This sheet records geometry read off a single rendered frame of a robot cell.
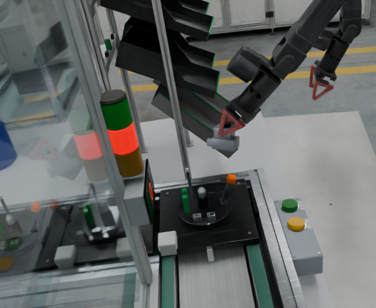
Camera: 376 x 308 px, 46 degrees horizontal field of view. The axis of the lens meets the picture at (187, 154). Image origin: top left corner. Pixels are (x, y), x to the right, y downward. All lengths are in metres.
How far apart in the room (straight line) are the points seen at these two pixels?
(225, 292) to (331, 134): 0.81
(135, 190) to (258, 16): 4.45
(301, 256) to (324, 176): 0.45
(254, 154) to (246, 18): 3.73
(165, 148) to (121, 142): 0.87
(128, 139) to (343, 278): 0.63
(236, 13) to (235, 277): 4.31
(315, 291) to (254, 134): 0.73
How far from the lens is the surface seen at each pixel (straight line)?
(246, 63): 1.07
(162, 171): 1.54
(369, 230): 1.28
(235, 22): 5.20
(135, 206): 0.83
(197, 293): 1.06
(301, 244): 1.08
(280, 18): 5.20
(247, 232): 1.09
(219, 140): 1.17
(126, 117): 0.77
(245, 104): 1.11
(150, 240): 1.12
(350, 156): 1.54
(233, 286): 1.06
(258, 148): 1.58
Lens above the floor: 1.72
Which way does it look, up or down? 33 degrees down
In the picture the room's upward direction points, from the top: 10 degrees counter-clockwise
